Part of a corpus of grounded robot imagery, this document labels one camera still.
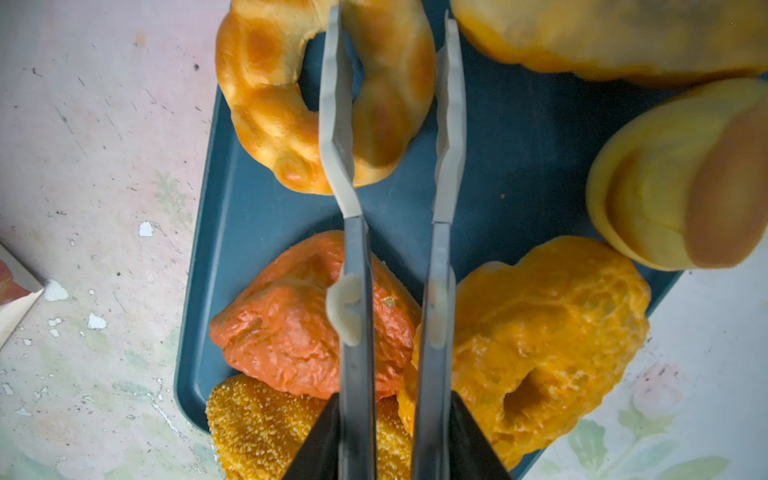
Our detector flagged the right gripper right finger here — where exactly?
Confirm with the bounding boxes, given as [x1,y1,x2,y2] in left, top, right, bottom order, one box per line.
[448,391,512,480]

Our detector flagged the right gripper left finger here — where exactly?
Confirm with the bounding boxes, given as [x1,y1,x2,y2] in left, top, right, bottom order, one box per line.
[282,394,340,480]

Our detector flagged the metal tongs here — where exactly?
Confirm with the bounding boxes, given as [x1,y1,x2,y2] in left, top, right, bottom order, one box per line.
[319,6,467,479]

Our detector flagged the white paper bag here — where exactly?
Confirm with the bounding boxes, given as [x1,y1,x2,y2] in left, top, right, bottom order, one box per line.
[0,246,44,347]

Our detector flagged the large sesame oval bread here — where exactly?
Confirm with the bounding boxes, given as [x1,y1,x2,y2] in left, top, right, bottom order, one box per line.
[206,374,412,479]

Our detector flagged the striped yellow bread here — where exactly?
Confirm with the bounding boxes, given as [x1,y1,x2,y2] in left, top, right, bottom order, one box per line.
[450,0,767,86]

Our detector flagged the orange triangular pastry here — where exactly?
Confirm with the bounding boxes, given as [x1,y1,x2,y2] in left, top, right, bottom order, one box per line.
[210,230,421,399]

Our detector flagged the small rolled croissant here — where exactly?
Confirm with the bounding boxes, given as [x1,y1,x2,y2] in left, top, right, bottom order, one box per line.
[586,78,767,271]

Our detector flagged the large yellow ring bread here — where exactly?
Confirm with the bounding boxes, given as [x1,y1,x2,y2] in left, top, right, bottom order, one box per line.
[397,235,653,472]

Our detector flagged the small braided ring bread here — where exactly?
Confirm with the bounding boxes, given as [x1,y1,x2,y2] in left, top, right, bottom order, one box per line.
[215,0,436,195]

